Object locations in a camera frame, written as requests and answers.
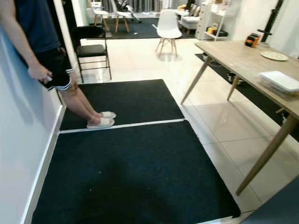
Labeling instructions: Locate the person in dark clothes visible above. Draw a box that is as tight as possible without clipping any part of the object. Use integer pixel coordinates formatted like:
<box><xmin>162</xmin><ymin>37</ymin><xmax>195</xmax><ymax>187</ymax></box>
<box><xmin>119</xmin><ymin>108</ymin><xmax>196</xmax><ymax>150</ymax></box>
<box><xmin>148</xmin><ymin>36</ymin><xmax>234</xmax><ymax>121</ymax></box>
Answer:
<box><xmin>12</xmin><ymin>0</ymin><xmax>107</xmax><ymax>126</ymax></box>

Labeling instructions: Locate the white slipper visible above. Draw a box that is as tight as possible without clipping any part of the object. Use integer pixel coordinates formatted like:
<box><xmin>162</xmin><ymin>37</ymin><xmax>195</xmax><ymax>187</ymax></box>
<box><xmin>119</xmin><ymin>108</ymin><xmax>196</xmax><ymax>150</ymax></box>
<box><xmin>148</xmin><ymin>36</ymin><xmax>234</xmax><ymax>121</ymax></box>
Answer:
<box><xmin>87</xmin><ymin>118</ymin><xmax>115</xmax><ymax>130</ymax></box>
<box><xmin>99</xmin><ymin>111</ymin><xmax>116</xmax><ymax>119</ymax></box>

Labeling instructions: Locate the black folding chair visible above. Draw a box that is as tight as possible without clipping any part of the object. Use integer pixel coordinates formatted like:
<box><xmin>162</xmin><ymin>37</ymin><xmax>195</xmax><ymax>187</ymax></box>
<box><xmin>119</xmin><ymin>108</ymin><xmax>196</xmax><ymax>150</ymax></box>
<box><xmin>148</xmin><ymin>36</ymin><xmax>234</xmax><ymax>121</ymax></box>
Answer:
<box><xmin>72</xmin><ymin>26</ymin><xmax>113</xmax><ymax>83</ymax></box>

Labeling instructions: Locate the small black floor mat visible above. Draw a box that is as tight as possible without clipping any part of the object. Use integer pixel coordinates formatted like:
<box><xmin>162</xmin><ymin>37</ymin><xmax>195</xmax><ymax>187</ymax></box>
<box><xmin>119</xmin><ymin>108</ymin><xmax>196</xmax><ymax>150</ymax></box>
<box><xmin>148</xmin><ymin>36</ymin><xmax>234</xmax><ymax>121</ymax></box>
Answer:
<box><xmin>58</xmin><ymin>79</ymin><xmax>185</xmax><ymax>131</ymax></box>

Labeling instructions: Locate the white floor tape strip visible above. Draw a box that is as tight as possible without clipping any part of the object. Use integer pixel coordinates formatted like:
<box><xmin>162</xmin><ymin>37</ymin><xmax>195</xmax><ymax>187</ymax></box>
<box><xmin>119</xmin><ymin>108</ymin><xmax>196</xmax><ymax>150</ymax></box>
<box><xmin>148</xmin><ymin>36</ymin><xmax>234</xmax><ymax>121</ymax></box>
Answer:
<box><xmin>59</xmin><ymin>119</ymin><xmax>185</xmax><ymax>134</ymax></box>

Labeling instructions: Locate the white seat wooden stool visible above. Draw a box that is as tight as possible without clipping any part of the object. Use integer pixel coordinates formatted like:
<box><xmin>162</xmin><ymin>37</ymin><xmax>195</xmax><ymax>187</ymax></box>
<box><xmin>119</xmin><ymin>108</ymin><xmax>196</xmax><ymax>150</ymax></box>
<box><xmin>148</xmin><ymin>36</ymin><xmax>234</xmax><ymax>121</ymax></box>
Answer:
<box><xmin>114</xmin><ymin>9</ymin><xmax>131</xmax><ymax>33</ymax></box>
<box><xmin>93</xmin><ymin>7</ymin><xmax>110</xmax><ymax>31</ymax></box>

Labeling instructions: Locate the large black floor mat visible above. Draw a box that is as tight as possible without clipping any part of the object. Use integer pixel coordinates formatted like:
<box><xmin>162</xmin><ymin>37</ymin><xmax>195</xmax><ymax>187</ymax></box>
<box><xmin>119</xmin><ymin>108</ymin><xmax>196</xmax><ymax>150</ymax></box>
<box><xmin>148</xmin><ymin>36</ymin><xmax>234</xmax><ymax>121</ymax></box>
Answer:
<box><xmin>30</xmin><ymin>120</ymin><xmax>241</xmax><ymax>224</ymax></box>

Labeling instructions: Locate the dark room rug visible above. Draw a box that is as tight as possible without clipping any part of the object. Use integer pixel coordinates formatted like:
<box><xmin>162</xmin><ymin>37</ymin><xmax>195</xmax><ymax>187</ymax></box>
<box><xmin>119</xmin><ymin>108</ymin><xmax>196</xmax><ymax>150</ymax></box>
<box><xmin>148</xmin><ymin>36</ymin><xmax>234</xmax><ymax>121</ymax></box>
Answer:
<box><xmin>89</xmin><ymin>18</ymin><xmax>199</xmax><ymax>40</ymax></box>

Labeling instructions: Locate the white shell chair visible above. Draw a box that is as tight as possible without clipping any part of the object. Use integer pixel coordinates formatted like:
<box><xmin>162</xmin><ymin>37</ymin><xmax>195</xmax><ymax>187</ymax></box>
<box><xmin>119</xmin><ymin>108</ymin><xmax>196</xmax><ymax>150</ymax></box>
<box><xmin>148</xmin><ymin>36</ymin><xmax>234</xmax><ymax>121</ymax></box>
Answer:
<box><xmin>155</xmin><ymin>9</ymin><xmax>183</xmax><ymax>57</ymax></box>

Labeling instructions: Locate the white sofa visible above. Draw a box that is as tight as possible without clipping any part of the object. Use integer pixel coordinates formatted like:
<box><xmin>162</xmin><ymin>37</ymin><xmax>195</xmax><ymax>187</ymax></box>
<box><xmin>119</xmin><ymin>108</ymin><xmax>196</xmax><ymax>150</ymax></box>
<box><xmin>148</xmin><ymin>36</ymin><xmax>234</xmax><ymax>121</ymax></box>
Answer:
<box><xmin>181</xmin><ymin>14</ymin><xmax>200</xmax><ymax>31</ymax></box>

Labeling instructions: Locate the white shelf unit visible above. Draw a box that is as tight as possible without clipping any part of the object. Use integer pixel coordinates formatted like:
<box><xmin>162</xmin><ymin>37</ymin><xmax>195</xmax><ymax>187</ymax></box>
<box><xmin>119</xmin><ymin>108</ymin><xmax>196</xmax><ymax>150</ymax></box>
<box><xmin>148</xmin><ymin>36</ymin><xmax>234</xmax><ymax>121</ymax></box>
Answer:
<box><xmin>195</xmin><ymin>2</ymin><xmax>229</xmax><ymax>40</ymax></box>

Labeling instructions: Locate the wooden table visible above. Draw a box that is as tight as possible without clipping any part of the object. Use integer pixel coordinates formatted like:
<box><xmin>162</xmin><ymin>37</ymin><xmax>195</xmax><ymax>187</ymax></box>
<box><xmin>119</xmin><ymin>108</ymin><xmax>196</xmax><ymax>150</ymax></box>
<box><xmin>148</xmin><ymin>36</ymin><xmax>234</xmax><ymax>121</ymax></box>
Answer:
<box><xmin>181</xmin><ymin>40</ymin><xmax>299</xmax><ymax>196</ymax></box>

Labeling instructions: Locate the long black floor mat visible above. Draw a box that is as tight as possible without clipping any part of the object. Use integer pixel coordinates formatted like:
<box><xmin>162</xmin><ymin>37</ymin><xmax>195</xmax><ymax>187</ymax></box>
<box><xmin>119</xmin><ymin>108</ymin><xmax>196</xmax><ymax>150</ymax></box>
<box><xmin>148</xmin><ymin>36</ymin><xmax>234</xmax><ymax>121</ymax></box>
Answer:
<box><xmin>195</xmin><ymin>53</ymin><xmax>299</xmax><ymax>140</ymax></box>

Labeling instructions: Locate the orange black device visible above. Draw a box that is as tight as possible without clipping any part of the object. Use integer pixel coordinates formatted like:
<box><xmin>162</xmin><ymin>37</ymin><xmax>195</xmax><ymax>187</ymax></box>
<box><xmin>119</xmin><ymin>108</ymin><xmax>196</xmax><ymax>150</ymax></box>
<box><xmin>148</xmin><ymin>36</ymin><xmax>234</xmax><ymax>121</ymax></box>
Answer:
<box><xmin>244</xmin><ymin>33</ymin><xmax>261</xmax><ymax>48</ymax></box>

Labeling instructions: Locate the round woven plate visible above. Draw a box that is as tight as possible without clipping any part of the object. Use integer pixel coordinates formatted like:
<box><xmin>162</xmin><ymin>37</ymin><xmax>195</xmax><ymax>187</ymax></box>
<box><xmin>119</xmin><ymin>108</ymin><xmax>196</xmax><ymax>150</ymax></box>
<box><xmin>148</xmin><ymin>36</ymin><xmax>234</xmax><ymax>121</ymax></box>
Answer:
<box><xmin>260</xmin><ymin>51</ymin><xmax>289</xmax><ymax>62</ymax></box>

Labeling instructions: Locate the black stand pole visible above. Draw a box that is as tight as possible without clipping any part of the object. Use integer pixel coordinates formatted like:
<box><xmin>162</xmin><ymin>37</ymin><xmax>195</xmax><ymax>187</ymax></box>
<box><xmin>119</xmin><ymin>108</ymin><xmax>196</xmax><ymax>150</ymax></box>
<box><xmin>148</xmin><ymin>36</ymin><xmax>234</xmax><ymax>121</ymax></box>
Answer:
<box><xmin>257</xmin><ymin>0</ymin><xmax>285</xmax><ymax>45</ymax></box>

